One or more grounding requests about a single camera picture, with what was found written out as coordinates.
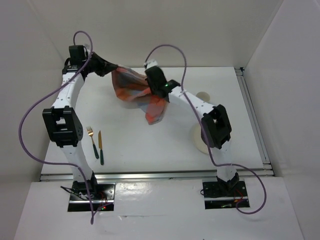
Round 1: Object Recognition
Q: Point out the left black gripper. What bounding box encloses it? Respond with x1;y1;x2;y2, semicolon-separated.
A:
81;51;117;77

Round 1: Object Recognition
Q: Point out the checkered orange blue cloth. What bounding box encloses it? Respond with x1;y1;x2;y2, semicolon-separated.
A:
111;66;167;125

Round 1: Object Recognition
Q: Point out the blue mug cream inside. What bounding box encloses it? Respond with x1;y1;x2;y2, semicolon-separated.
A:
196;91;211;103

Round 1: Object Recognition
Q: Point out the gold fork green handle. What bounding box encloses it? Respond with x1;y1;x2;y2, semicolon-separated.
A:
86;126;99;159

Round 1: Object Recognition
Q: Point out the gold knife green handle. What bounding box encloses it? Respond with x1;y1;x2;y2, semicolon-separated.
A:
98;131;105;166

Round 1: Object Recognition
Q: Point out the cream round plate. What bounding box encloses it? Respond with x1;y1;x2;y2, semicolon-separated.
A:
191;123;209;155

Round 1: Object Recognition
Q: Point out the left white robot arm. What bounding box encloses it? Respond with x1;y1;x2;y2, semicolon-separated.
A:
42;45;118;200

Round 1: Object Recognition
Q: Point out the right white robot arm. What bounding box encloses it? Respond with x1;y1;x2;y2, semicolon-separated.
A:
144;62;239;196

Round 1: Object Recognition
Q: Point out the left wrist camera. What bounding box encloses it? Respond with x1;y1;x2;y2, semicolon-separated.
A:
68;45;88;66

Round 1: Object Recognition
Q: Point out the front aluminium rail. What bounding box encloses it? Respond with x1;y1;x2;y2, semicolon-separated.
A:
39;168;275;182

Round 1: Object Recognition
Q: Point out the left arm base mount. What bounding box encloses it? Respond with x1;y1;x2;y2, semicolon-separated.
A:
60;181;116;212

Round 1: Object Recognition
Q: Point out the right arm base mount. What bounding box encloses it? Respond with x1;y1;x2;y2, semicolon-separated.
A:
200;181;250;210

